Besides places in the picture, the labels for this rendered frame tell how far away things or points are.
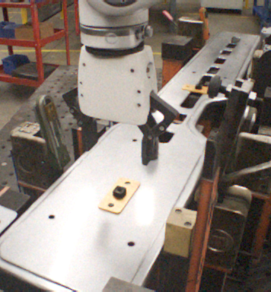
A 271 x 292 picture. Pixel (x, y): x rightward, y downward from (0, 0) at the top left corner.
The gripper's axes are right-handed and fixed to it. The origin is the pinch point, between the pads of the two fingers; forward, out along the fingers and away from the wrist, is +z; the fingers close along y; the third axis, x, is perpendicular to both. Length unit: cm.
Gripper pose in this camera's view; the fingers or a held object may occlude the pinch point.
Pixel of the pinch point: (118, 147)
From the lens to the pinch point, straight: 53.6
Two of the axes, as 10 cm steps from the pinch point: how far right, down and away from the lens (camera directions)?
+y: -9.2, -2.1, 3.5
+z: 0.1, 8.5, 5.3
